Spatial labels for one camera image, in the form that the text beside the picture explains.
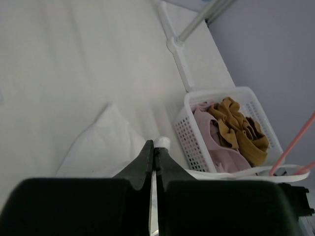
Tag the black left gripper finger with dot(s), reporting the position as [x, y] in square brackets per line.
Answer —
[102, 206]

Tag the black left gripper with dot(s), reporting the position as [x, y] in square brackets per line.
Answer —
[191, 207]

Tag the pink tank top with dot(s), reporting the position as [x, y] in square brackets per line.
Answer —
[226, 160]

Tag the white tank top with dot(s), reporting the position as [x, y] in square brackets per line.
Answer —
[110, 144]

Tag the brown tank top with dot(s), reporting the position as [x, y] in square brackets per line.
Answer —
[239, 132]

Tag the pink hanger of white top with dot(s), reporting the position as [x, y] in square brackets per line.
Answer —
[292, 144]

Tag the white laundry basket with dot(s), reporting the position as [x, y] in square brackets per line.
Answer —
[189, 135]

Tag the white clothes rack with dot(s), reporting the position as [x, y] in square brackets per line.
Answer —
[189, 40]

